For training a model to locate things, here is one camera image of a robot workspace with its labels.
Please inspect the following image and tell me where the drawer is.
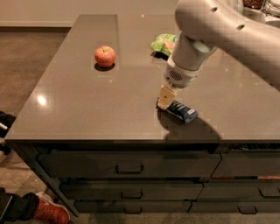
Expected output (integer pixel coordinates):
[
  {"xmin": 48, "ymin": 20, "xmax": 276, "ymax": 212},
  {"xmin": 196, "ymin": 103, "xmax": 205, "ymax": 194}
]
[
  {"xmin": 75, "ymin": 200, "xmax": 192, "ymax": 214},
  {"xmin": 198, "ymin": 183, "xmax": 280, "ymax": 201},
  {"xmin": 38, "ymin": 152, "xmax": 221, "ymax": 179},
  {"xmin": 213, "ymin": 153, "xmax": 280, "ymax": 178},
  {"xmin": 189, "ymin": 201, "xmax": 280, "ymax": 214},
  {"xmin": 60, "ymin": 182, "xmax": 203, "ymax": 201}
]

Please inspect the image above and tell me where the brown woven basket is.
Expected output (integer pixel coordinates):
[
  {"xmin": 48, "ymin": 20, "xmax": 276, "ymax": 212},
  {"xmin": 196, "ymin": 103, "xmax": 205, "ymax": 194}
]
[{"xmin": 243, "ymin": 0, "xmax": 264, "ymax": 10}]

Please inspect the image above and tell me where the white metal rod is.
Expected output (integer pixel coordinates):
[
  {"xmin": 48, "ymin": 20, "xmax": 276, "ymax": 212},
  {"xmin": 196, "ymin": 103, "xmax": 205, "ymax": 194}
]
[{"xmin": 0, "ymin": 123, "xmax": 8, "ymax": 130}]

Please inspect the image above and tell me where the top right drawer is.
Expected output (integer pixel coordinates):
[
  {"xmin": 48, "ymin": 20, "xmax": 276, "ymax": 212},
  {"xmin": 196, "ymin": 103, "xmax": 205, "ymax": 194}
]
[{"xmin": 213, "ymin": 153, "xmax": 280, "ymax": 178}]

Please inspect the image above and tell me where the top left drawer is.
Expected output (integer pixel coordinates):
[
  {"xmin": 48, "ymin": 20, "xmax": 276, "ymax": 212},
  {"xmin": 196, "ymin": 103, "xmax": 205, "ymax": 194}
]
[{"xmin": 38, "ymin": 152, "xmax": 221, "ymax": 179}]

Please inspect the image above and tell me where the dark trouser leg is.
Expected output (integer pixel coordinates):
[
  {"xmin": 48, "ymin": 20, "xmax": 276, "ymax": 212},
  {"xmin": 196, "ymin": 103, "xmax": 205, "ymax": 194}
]
[{"xmin": 0, "ymin": 187, "xmax": 39, "ymax": 224}]

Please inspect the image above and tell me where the red apple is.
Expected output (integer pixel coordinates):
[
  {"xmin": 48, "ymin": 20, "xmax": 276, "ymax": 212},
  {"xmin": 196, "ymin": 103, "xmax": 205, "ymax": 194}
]
[{"xmin": 94, "ymin": 45, "xmax": 116, "ymax": 67}]

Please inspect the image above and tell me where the red sneaker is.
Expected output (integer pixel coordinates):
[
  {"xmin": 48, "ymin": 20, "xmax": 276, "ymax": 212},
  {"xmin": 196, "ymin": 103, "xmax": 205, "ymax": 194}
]
[{"xmin": 33, "ymin": 192, "xmax": 71, "ymax": 224}]

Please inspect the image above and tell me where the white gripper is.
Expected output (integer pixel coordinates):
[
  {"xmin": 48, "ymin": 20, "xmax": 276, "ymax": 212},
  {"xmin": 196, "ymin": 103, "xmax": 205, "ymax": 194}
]
[{"xmin": 157, "ymin": 56, "xmax": 200, "ymax": 110}]

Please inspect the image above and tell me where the middle left drawer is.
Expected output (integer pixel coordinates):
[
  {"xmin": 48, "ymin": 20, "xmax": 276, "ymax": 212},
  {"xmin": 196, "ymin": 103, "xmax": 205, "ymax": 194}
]
[{"xmin": 60, "ymin": 182, "xmax": 203, "ymax": 201}]

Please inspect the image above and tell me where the blue rxbar blueberry bar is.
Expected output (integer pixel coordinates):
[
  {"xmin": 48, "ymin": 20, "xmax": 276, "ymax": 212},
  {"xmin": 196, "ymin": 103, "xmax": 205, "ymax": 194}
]
[{"xmin": 165, "ymin": 100, "xmax": 199, "ymax": 124}]

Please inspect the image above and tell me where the bottom right drawer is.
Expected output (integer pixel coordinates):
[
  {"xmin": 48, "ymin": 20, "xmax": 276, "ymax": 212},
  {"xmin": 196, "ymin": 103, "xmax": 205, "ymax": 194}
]
[{"xmin": 189, "ymin": 201, "xmax": 280, "ymax": 214}]

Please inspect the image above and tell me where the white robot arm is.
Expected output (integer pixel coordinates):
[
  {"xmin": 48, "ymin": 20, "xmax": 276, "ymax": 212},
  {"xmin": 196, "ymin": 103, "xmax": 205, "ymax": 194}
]
[{"xmin": 157, "ymin": 0, "xmax": 280, "ymax": 110}]

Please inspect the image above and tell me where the bottom left drawer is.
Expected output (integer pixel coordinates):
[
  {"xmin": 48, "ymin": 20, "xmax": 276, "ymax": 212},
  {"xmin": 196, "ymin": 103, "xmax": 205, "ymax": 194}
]
[{"xmin": 75, "ymin": 200, "xmax": 192, "ymax": 214}]

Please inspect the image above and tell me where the middle right drawer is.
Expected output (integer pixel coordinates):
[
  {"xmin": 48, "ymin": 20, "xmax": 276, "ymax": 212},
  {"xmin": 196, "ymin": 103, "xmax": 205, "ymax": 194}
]
[{"xmin": 198, "ymin": 183, "xmax": 280, "ymax": 201}]

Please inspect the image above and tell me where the green rice chip bag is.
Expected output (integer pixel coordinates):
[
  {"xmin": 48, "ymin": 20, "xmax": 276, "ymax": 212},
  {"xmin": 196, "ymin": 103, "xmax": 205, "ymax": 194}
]
[{"xmin": 150, "ymin": 33, "xmax": 178, "ymax": 57}]

